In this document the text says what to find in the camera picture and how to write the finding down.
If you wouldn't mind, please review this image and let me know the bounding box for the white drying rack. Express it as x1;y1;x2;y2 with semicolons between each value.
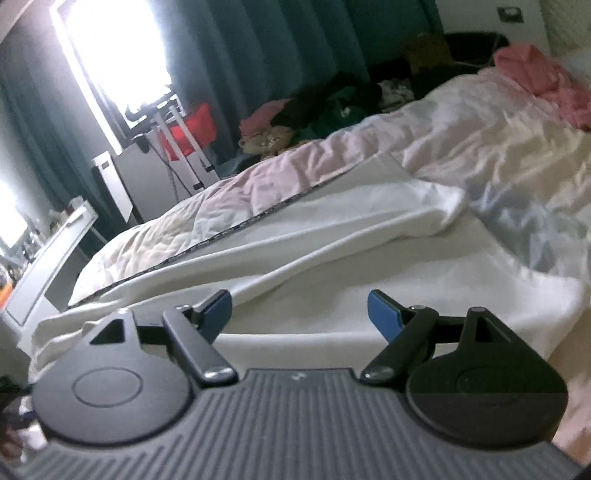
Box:
124;91;221;191

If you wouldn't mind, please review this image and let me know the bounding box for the red bag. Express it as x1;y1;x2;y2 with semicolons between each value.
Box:
159;103;214;160

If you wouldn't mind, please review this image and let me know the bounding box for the bright window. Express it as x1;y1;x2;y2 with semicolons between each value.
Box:
50;0;174;121

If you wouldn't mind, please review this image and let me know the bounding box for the beige floral cloth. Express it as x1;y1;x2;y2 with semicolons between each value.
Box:
237;126;297;156

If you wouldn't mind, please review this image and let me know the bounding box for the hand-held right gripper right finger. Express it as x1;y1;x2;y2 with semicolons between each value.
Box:
359;289;511;384

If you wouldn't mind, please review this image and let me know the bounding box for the dark green curtain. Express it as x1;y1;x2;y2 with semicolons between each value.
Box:
0;0;440;234

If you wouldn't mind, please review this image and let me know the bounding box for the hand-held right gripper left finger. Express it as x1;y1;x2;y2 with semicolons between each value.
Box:
83;289;234;387

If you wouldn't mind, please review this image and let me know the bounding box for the brown-yellow garment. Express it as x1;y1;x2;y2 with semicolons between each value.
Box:
401;32;456;75

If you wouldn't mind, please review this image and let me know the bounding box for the white radiator heater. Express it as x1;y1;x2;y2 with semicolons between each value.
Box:
91;140;223;228

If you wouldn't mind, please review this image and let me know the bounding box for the white floral cloth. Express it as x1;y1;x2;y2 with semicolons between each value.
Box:
379;78;416;112

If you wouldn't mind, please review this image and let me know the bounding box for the clutter of small desk bottles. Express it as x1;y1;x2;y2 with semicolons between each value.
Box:
0;196;86;282

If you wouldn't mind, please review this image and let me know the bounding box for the pink garment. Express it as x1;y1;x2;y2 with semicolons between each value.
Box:
493;43;591;131

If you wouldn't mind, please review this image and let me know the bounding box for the dark green garment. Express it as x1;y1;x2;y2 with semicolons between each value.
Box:
295;87;371;140

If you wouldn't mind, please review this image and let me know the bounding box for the pink and white quilt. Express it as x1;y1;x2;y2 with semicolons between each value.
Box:
69;55;591;444

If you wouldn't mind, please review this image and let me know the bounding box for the small pink cloth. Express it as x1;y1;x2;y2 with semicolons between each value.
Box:
240;99;293;137

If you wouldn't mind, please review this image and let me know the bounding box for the black garment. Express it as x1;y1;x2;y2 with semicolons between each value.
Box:
271;74;384;127

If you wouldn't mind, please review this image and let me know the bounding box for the white dresser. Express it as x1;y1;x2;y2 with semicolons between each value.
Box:
0;203;99;334

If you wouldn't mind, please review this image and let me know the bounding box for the white blanket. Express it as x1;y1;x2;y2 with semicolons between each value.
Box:
28;151;583;384

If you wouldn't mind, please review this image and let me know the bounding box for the black laundry basket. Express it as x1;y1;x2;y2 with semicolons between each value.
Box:
438;31;511;66

